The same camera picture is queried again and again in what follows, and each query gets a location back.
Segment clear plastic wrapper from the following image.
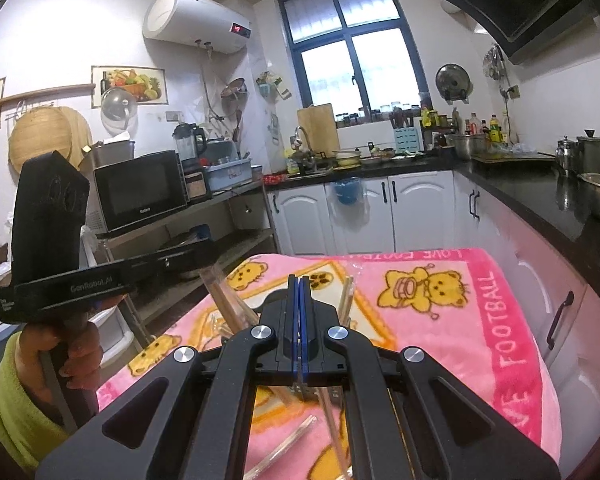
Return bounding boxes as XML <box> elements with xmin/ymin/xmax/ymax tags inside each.
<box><xmin>242</xmin><ymin>412</ymin><xmax>321</xmax><ymax>480</ymax></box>

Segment blue framed window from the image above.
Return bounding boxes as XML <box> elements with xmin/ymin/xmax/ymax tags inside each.
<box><xmin>274</xmin><ymin>0</ymin><xmax>431</xmax><ymax>123</ymax></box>

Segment light blue knife block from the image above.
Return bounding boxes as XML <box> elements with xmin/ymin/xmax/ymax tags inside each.
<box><xmin>391</xmin><ymin>110</ymin><xmax>423</xmax><ymax>152</ymax></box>

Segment white kitchen cabinets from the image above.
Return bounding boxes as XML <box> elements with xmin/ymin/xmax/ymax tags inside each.
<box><xmin>267</xmin><ymin>170</ymin><xmax>600</xmax><ymax>461</ymax></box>

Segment wooden wall shelf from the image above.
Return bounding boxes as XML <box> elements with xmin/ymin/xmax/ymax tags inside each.
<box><xmin>0</xmin><ymin>82</ymin><xmax>96</xmax><ymax>108</ymax></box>

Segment large steel pot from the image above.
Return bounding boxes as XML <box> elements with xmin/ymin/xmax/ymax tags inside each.
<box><xmin>82</xmin><ymin>140</ymin><xmax>136</xmax><ymax>168</ymax></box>

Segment hanging glass lid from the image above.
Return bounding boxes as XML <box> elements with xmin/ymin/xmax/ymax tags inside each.
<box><xmin>101</xmin><ymin>87</ymin><xmax>138</xmax><ymax>133</ymax></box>

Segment black kitchen countertop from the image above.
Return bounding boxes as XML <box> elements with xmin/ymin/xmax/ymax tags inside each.
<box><xmin>262</xmin><ymin>152</ymin><xmax>600</xmax><ymax>311</ymax></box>

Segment steel cooking pot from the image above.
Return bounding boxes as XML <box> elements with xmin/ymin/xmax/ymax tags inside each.
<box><xmin>452</xmin><ymin>132</ymin><xmax>488</xmax><ymax>161</ymax></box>

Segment plastic chopstick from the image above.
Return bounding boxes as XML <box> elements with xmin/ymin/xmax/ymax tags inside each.
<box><xmin>201</xmin><ymin>267</ymin><xmax>261</xmax><ymax>328</ymax></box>

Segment pile of wooden chopsticks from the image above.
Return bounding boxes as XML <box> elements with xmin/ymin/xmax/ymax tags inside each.
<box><xmin>210</xmin><ymin>275</ymin><xmax>358</xmax><ymax>480</ymax></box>

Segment pink printed blanket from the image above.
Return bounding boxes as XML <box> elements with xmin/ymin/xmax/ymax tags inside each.
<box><xmin>97</xmin><ymin>247</ymin><xmax>563</xmax><ymax>480</ymax></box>

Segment person's left forearm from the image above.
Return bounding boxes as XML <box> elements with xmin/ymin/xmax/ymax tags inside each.
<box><xmin>0</xmin><ymin>332</ymin><xmax>81</xmax><ymax>473</ymax></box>

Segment woven bamboo tray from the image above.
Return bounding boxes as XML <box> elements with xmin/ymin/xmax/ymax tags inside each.
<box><xmin>8</xmin><ymin>107</ymin><xmax>73</xmax><ymax>176</ymax></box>

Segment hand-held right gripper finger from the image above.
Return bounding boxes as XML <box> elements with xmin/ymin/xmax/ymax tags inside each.
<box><xmin>300</xmin><ymin>275</ymin><xmax>563</xmax><ymax>480</ymax></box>
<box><xmin>35</xmin><ymin>275</ymin><xmax>301</xmax><ymax>480</ymax></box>

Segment hanging cleaning brushes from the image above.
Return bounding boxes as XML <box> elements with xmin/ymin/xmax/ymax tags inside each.
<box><xmin>257</xmin><ymin>71</ymin><xmax>291</xmax><ymax>103</ymax></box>

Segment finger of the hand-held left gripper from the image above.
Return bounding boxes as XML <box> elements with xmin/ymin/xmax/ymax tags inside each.
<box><xmin>127</xmin><ymin>238</ymin><xmax>215</xmax><ymax>286</ymax></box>

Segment metal shelf table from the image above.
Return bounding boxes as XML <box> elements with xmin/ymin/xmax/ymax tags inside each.
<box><xmin>95</xmin><ymin>180</ymin><xmax>281</xmax><ymax>351</ymax></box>

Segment row of spice jars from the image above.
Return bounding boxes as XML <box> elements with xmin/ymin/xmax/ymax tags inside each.
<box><xmin>336</xmin><ymin>102</ymin><xmax>421</xmax><ymax>128</ymax></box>

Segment blue plastic bag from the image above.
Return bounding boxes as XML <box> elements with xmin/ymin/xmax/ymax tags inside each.
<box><xmin>332</xmin><ymin>177</ymin><xmax>363</xmax><ymax>206</ymax></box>

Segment blue dish rack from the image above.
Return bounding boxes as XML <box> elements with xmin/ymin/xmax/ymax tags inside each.
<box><xmin>200</xmin><ymin>140</ymin><xmax>253</xmax><ymax>193</ymax></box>

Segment steel canister with lid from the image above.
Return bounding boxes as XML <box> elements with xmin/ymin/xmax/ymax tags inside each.
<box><xmin>576</xmin><ymin>130</ymin><xmax>600</xmax><ymax>176</ymax></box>

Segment small steel kettle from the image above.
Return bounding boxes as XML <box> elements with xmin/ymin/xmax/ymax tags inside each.
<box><xmin>555</xmin><ymin>136</ymin><xmax>581</xmax><ymax>173</ymax></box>

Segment hanging steel ladles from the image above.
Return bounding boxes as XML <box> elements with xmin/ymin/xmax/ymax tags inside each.
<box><xmin>482</xmin><ymin>45</ymin><xmax>506</xmax><ymax>81</ymax></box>

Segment bowls beside sink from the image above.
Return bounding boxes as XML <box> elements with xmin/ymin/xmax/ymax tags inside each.
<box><xmin>330</xmin><ymin>145</ymin><xmax>396</xmax><ymax>168</ymax></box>

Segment white water heater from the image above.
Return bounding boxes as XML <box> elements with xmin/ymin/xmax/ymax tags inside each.
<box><xmin>142</xmin><ymin>0</ymin><xmax>253</xmax><ymax>56</ymax></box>

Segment fruit wall picture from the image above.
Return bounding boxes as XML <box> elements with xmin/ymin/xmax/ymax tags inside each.
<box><xmin>91</xmin><ymin>65</ymin><xmax>165</xmax><ymax>108</ymax></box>

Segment black microwave oven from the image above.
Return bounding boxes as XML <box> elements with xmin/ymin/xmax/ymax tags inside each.
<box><xmin>94</xmin><ymin>150</ymin><xmax>190</xmax><ymax>233</ymax></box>

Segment hanging copper pan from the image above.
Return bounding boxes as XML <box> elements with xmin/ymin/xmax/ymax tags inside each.
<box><xmin>220</xmin><ymin>77</ymin><xmax>248</xmax><ymax>116</ymax></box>

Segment round wooden board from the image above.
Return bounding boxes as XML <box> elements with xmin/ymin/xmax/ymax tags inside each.
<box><xmin>60</xmin><ymin>106</ymin><xmax>93</xmax><ymax>161</ymax></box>

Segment steel sink faucet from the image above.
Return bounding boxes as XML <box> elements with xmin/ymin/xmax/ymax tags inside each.
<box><xmin>292</xmin><ymin>126</ymin><xmax>316</xmax><ymax>161</ymax></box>

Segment black blender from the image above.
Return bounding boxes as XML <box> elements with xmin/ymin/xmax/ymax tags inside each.
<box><xmin>172</xmin><ymin>122</ymin><xmax>207</xmax><ymax>171</ymax></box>

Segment wooden cutting board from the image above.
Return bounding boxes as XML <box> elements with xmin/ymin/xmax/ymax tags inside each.
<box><xmin>297</xmin><ymin>103</ymin><xmax>340</xmax><ymax>153</ymax></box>

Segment person's left hand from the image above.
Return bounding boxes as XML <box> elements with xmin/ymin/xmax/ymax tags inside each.
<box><xmin>19</xmin><ymin>305</ymin><xmax>105</xmax><ymax>411</ymax></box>

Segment hanging steel pot lid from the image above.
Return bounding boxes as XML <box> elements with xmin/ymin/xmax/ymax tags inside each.
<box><xmin>435</xmin><ymin>63</ymin><xmax>473</xmax><ymax>101</ymax></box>

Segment group of condiment bottles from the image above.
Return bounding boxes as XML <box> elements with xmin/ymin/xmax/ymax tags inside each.
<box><xmin>420</xmin><ymin>105</ymin><xmax>511</xmax><ymax>146</ymax></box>

